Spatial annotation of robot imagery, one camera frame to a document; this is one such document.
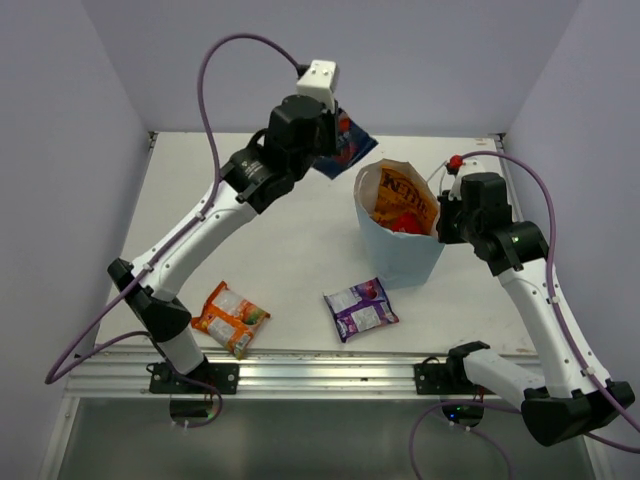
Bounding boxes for red gummy candy bag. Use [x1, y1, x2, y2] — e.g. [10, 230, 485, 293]
[390, 212, 425, 235]

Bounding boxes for blue Burts chips bag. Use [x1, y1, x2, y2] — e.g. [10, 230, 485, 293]
[313, 108, 378, 180]

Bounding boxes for yellow Kettle chips bag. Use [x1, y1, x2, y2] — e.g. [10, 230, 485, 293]
[372, 167, 439, 235]

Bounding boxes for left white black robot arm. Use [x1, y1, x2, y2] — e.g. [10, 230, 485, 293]
[108, 94, 339, 393]

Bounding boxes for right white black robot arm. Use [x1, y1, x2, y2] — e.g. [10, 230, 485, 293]
[437, 172, 635, 446]

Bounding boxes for red emergency knob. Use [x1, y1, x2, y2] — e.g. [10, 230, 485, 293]
[446, 155, 464, 175]

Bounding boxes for purple snack packet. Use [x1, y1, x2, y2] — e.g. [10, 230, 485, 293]
[323, 278, 399, 343]

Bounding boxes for orange snack packet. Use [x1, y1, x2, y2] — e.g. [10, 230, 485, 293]
[191, 281, 271, 360]

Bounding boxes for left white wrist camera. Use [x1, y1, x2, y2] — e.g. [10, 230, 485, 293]
[296, 60, 340, 113]

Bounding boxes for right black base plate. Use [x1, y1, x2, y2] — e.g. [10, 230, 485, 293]
[413, 357, 491, 396]

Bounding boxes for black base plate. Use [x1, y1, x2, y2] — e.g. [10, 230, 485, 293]
[146, 362, 240, 395]
[413, 357, 491, 396]

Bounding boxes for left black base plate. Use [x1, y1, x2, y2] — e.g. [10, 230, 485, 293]
[146, 362, 240, 395]

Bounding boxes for aluminium mounting rail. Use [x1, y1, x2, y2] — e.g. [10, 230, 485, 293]
[63, 349, 549, 400]

